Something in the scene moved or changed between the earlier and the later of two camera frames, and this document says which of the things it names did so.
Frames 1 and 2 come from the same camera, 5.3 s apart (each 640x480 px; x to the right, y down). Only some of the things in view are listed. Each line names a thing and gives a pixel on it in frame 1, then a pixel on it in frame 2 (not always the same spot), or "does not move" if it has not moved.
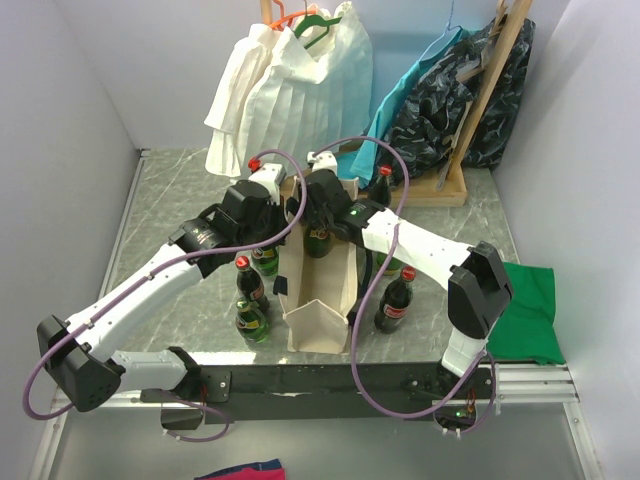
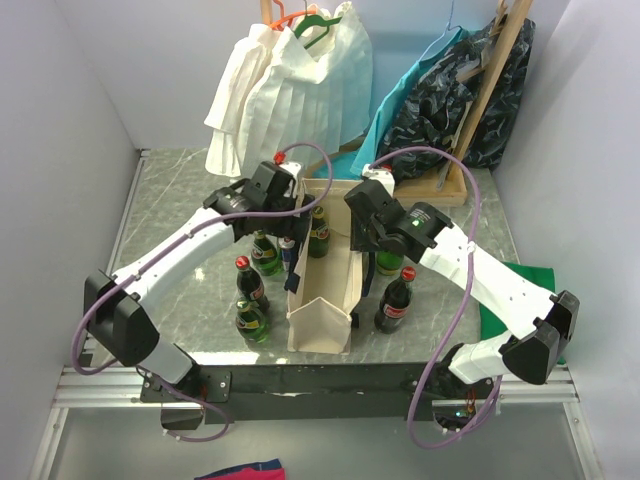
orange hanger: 279,25 does not move
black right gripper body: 316,217 to 363,237
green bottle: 266,260 does not move
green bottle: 318,241 does not move
